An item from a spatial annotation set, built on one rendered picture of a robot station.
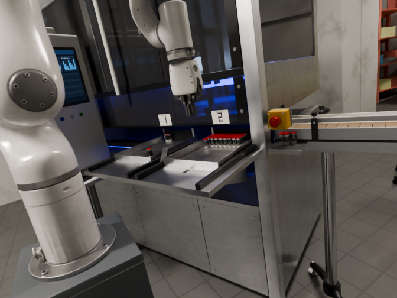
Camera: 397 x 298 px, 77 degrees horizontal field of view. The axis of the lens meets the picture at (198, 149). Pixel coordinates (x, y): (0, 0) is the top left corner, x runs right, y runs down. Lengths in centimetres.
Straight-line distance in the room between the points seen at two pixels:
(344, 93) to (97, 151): 355
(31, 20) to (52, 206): 35
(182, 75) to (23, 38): 42
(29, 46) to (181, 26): 41
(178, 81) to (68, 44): 97
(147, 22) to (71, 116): 86
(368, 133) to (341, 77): 317
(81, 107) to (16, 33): 109
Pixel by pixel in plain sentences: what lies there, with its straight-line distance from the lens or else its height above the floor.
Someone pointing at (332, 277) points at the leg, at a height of 20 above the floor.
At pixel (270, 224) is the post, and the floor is 52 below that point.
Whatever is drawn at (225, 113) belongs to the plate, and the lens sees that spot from 109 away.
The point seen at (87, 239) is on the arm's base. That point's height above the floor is 90.
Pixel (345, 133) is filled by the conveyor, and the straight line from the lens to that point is 107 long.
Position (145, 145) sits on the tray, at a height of 90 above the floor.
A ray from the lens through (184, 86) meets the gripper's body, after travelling 80.
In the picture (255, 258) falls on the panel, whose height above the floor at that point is 30.
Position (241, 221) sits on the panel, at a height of 50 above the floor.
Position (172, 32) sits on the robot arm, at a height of 133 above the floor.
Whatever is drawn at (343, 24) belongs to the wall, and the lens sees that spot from 424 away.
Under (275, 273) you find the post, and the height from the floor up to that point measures 25.
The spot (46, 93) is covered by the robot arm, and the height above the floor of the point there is 122.
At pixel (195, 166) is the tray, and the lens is 92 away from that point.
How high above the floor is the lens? 120
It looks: 16 degrees down
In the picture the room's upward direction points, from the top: 10 degrees counter-clockwise
